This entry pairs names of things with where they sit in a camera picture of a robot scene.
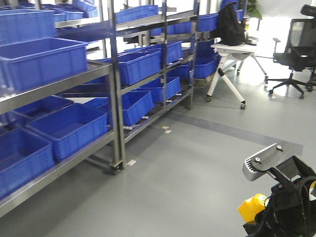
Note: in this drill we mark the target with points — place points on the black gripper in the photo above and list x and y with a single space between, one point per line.
291 207

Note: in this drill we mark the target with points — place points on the yellow studded toy brick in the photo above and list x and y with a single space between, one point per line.
252 206

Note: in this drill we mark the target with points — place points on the blue bin lower shelf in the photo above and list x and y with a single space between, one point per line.
71 128

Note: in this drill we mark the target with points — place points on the blue bin on shelf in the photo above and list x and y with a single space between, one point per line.
31 64

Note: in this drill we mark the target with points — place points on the black mesh office chair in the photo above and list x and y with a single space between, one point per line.
300 50

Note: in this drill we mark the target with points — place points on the white office desk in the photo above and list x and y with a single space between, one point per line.
230 55

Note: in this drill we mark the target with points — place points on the black backpack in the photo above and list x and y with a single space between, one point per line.
230 30

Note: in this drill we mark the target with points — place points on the stainless steel shelving rack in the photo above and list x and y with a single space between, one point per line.
120 58

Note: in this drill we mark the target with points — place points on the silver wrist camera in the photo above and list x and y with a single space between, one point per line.
273 155

